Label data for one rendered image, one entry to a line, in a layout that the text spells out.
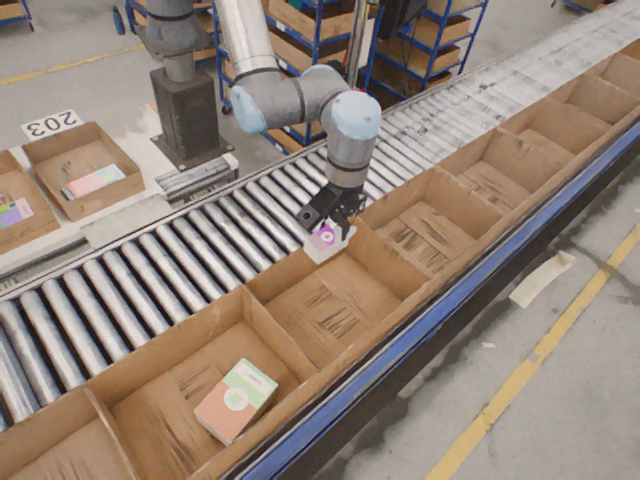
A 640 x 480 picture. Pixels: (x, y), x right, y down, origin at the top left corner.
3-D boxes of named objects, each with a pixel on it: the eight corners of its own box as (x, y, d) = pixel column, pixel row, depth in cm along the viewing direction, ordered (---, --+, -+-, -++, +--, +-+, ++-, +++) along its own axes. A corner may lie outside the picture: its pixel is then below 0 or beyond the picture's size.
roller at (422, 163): (371, 126, 212) (371, 119, 208) (454, 185, 190) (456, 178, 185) (364, 131, 211) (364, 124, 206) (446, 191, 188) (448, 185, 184)
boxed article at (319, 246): (303, 250, 104) (304, 238, 101) (332, 231, 109) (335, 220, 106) (318, 264, 102) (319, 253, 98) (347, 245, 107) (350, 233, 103)
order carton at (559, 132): (527, 127, 195) (545, 95, 182) (586, 162, 182) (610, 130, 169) (479, 159, 176) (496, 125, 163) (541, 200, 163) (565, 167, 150)
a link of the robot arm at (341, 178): (348, 178, 82) (315, 152, 86) (344, 197, 85) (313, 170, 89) (379, 161, 86) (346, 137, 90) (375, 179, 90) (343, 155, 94)
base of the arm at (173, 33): (139, 27, 148) (132, -2, 140) (191, 19, 155) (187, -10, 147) (156, 54, 138) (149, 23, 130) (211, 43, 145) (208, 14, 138)
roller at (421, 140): (388, 110, 214) (381, 117, 213) (472, 167, 191) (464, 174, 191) (389, 117, 218) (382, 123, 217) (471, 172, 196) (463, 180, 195)
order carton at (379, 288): (345, 249, 137) (353, 213, 124) (414, 312, 125) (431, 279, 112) (244, 317, 118) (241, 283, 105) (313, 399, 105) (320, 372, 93)
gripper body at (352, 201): (364, 214, 99) (374, 175, 90) (338, 231, 95) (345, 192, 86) (341, 195, 103) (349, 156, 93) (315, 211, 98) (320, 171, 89)
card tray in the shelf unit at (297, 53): (267, 47, 247) (267, 30, 239) (306, 35, 262) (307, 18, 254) (314, 78, 230) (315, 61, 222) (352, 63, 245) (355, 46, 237)
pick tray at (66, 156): (101, 139, 179) (94, 119, 171) (147, 189, 163) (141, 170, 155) (29, 165, 165) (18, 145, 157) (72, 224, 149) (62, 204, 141)
